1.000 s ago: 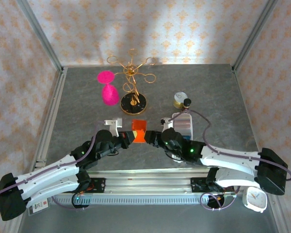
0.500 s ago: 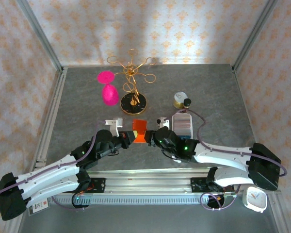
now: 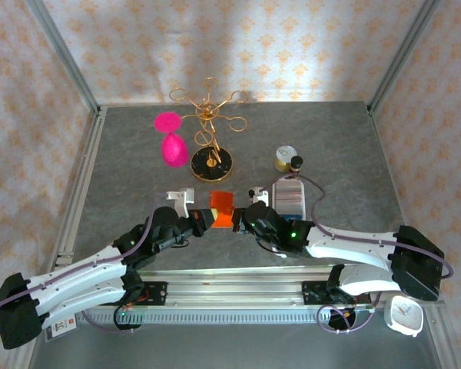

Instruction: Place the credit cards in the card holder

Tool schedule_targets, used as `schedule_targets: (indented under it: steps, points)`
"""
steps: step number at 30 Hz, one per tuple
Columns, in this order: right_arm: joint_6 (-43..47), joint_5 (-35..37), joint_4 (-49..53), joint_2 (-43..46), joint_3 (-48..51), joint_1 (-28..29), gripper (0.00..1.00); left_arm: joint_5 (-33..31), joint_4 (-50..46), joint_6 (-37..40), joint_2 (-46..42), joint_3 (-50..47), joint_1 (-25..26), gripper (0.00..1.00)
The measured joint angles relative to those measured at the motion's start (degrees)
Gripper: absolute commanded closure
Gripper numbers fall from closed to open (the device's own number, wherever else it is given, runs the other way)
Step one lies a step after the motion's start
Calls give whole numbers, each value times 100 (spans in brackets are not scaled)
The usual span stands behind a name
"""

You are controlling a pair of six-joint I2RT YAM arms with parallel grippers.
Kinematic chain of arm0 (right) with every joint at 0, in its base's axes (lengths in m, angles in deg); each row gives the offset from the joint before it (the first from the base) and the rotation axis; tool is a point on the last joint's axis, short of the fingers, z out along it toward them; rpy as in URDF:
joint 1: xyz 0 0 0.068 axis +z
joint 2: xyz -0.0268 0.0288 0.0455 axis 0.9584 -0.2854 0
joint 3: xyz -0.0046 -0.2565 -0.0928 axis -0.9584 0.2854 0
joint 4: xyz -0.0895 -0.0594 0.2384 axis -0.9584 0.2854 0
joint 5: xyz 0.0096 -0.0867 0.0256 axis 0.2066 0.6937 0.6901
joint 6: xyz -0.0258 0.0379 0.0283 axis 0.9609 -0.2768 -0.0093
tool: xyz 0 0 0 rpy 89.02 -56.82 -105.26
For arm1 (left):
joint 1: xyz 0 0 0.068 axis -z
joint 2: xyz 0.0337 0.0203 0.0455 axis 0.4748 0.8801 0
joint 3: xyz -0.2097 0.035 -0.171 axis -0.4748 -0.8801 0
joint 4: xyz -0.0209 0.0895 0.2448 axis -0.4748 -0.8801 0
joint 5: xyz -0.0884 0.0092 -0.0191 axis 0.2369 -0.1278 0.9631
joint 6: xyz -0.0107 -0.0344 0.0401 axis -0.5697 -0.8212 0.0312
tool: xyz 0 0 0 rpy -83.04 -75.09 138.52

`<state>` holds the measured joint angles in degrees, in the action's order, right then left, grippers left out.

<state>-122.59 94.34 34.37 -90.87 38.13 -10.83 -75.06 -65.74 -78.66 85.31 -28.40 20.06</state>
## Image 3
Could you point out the pink wine glass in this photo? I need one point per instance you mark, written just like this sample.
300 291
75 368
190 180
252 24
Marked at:
173 151

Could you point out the aluminium table side rail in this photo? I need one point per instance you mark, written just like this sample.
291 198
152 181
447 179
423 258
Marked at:
82 184

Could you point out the laminated label card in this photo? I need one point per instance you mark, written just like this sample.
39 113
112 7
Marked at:
63 327

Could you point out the gold tin can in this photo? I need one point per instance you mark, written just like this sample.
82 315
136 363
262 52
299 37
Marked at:
284 153

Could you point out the white plastic basket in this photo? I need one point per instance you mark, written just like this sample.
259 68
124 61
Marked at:
273 200

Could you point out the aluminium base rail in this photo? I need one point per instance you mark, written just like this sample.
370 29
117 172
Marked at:
234 292

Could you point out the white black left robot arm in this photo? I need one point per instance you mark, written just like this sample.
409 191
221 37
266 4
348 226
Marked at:
80 269

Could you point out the white alarm clock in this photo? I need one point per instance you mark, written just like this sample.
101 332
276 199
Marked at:
404 313

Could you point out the small black-capped spice bottle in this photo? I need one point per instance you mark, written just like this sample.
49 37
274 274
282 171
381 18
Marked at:
296 161

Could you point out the aluminium frame post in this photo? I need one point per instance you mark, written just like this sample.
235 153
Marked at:
403 54
61 50

